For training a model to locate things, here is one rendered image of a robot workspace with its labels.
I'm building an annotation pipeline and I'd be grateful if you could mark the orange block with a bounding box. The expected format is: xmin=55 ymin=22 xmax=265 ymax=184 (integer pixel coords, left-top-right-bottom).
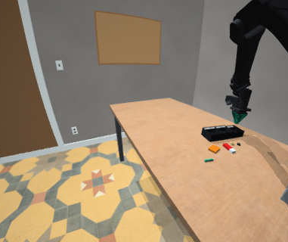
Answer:
xmin=208 ymin=144 xmax=220 ymax=154

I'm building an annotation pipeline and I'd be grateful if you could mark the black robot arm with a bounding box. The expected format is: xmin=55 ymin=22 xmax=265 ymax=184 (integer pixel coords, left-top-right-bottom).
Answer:
xmin=225 ymin=0 xmax=288 ymax=108

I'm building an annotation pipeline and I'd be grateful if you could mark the black rack of three labelled bins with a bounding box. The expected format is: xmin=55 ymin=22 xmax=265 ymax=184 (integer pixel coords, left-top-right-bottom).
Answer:
xmin=201 ymin=125 xmax=244 ymax=142

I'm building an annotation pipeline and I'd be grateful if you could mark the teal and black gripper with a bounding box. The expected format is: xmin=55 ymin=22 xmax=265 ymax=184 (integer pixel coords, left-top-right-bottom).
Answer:
xmin=230 ymin=98 xmax=251 ymax=124

